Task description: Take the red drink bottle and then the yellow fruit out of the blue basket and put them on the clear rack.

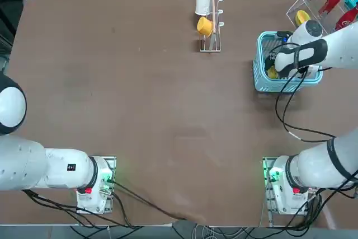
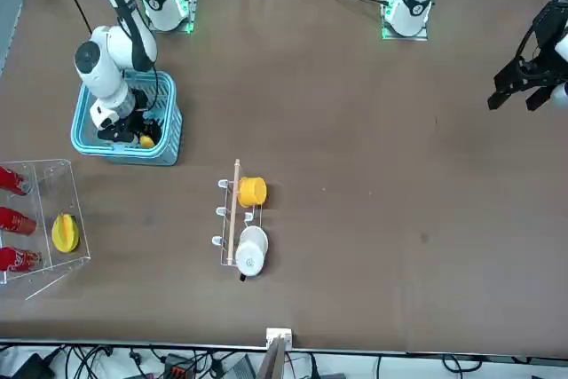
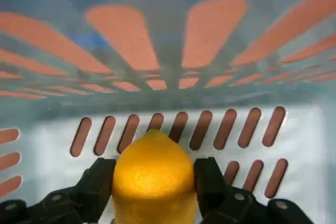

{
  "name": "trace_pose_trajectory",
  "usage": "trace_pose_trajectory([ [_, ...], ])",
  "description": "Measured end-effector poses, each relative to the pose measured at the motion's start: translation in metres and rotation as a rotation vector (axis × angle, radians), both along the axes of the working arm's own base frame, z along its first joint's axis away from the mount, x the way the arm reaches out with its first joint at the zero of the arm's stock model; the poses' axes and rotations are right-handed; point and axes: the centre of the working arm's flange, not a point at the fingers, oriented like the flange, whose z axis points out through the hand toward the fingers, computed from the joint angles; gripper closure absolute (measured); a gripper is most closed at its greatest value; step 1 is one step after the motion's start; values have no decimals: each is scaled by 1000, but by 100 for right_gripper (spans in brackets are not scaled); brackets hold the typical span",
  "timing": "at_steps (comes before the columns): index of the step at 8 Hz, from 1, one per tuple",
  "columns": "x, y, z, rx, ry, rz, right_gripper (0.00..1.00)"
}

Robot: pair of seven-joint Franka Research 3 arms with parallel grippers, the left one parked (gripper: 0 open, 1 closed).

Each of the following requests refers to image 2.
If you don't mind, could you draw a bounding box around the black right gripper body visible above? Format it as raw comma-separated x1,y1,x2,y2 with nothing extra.
118,90,155,130

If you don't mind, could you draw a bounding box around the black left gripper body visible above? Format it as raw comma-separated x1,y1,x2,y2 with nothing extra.
514,0,568,87

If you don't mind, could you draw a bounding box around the red cola drink bottle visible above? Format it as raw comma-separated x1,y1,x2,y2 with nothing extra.
0,206,36,236
0,246,43,272
0,165,28,196

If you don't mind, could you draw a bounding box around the light blue plastic basket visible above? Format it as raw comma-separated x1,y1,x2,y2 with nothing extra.
69,68,184,166

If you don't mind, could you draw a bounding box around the clear acrylic rack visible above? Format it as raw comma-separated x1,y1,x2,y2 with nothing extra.
0,158,93,301

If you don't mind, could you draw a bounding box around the yellow cup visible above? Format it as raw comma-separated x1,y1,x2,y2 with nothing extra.
237,176,268,209

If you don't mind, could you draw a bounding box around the yellow starfruit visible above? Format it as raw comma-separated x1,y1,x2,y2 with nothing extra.
51,213,82,254

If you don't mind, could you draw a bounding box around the white cup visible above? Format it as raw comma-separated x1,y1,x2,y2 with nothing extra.
234,225,270,282

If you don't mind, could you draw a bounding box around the orange black electronic device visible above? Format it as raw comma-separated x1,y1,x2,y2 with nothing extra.
162,353,196,379

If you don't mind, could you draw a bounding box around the grey power adapter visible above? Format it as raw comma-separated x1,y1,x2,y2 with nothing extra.
224,355,257,379

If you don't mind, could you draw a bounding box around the large black power brick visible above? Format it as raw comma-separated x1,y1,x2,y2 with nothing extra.
8,351,57,379

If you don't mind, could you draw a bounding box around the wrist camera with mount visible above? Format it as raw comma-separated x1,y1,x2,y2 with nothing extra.
97,123,137,144

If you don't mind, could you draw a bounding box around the white wire cup rack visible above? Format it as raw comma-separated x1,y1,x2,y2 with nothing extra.
211,158,270,269

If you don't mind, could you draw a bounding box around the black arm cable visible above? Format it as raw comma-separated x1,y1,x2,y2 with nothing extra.
57,0,160,121

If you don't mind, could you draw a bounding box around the white post bracket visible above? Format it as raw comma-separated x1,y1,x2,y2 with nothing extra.
265,328,295,349

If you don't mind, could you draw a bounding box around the aluminium camera post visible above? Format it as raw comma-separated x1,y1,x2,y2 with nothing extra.
258,336,288,379

